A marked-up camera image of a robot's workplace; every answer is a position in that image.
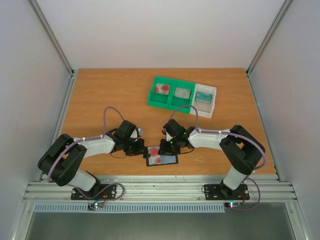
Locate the red dotted card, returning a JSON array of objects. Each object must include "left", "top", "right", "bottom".
[
  {"left": 154, "top": 83, "right": 171, "bottom": 95},
  {"left": 147, "top": 146, "right": 161, "bottom": 166}
]

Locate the black leather card holder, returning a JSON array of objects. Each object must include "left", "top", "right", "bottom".
[{"left": 146, "top": 155, "right": 179, "bottom": 167}]

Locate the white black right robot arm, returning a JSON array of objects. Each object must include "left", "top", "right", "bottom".
[{"left": 158, "top": 119, "right": 267, "bottom": 200}]

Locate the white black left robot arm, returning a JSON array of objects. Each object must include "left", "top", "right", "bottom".
[{"left": 37, "top": 120, "right": 149, "bottom": 199}]

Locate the grey card in bin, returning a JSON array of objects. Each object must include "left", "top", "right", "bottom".
[{"left": 174, "top": 87, "right": 191, "bottom": 100}]

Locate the red dotted card in bin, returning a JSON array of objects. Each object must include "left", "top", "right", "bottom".
[{"left": 154, "top": 83, "right": 171, "bottom": 95}]

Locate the teal card in bin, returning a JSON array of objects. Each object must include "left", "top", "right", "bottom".
[{"left": 195, "top": 91, "right": 213, "bottom": 104}]

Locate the white right bin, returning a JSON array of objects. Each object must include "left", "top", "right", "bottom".
[{"left": 191, "top": 83, "right": 217, "bottom": 119}]

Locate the green left bin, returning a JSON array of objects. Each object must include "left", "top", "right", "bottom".
[{"left": 147, "top": 76, "right": 175, "bottom": 109}]

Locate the green bin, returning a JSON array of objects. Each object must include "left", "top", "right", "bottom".
[
  {"left": 147, "top": 76, "right": 175, "bottom": 109},
  {"left": 168, "top": 79, "right": 196, "bottom": 110}
]

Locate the green middle bin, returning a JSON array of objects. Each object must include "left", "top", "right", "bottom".
[{"left": 168, "top": 79, "right": 196, "bottom": 110}]

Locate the left controller board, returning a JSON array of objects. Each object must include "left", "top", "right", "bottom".
[{"left": 87, "top": 202, "right": 104, "bottom": 211}]

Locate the controller board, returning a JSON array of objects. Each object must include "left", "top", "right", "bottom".
[
  {"left": 87, "top": 202, "right": 104, "bottom": 211},
  {"left": 224, "top": 201, "right": 244, "bottom": 209}
]

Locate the right controller board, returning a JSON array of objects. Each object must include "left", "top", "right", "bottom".
[{"left": 224, "top": 201, "right": 244, "bottom": 209}]

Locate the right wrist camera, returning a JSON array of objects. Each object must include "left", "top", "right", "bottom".
[{"left": 165, "top": 131, "right": 173, "bottom": 142}]

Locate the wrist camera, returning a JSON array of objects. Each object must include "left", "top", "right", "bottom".
[
  {"left": 165, "top": 131, "right": 173, "bottom": 142},
  {"left": 132, "top": 128, "right": 144, "bottom": 138}
]

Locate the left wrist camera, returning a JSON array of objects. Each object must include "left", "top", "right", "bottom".
[{"left": 132, "top": 128, "right": 144, "bottom": 138}]

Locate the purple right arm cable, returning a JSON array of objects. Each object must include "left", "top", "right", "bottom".
[{"left": 168, "top": 104, "right": 267, "bottom": 211}]

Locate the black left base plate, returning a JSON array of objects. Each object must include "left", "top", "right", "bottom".
[{"left": 70, "top": 184, "right": 117, "bottom": 201}]

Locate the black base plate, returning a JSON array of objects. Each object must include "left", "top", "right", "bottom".
[
  {"left": 201, "top": 184, "right": 250, "bottom": 201},
  {"left": 70, "top": 184, "right": 117, "bottom": 201}
]

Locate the grey slotted cable duct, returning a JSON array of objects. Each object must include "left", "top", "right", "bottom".
[{"left": 33, "top": 202, "right": 225, "bottom": 214}]

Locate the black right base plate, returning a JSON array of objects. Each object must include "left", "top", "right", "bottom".
[{"left": 201, "top": 184, "right": 250, "bottom": 201}]

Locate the aluminium frame rail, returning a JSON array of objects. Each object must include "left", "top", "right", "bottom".
[{"left": 22, "top": 174, "right": 298, "bottom": 203}]

